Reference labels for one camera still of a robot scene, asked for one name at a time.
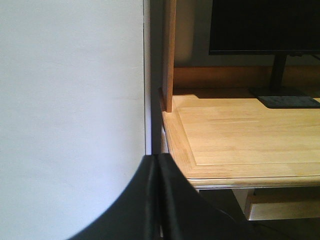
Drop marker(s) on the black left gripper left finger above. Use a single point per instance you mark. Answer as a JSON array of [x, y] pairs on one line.
[[133, 216]]

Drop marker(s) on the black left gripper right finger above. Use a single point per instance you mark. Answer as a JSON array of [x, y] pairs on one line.
[[186, 215]]

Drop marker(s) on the wooden desk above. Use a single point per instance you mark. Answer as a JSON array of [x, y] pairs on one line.
[[221, 137]]

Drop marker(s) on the black computer monitor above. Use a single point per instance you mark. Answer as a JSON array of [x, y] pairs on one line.
[[268, 27]]

